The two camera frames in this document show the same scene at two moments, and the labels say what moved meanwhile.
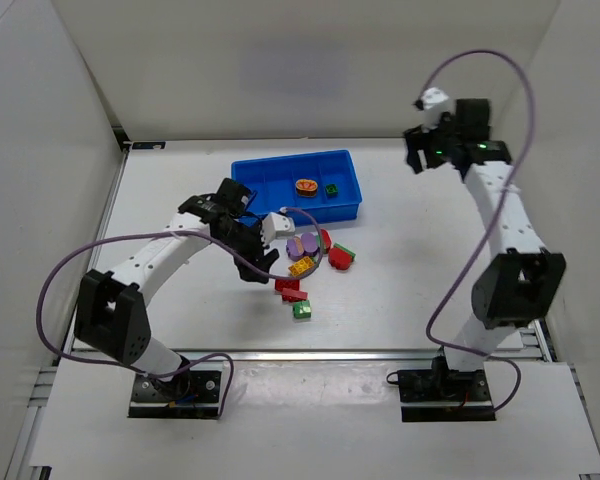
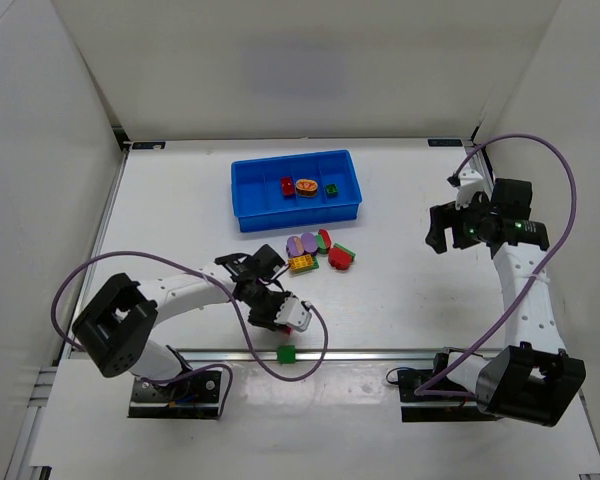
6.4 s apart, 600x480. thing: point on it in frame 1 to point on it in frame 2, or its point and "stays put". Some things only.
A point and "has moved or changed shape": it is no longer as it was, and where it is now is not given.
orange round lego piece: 306,188 stays put
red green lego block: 340,257 stays put
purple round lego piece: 299,247 stays put
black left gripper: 250,248 to 262,310
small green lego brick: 331,189 stays put
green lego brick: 302,309 has moved or changed shape
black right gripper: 425,142 to 453,226
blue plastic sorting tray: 314,187 stays put
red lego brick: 281,284 to 287,186
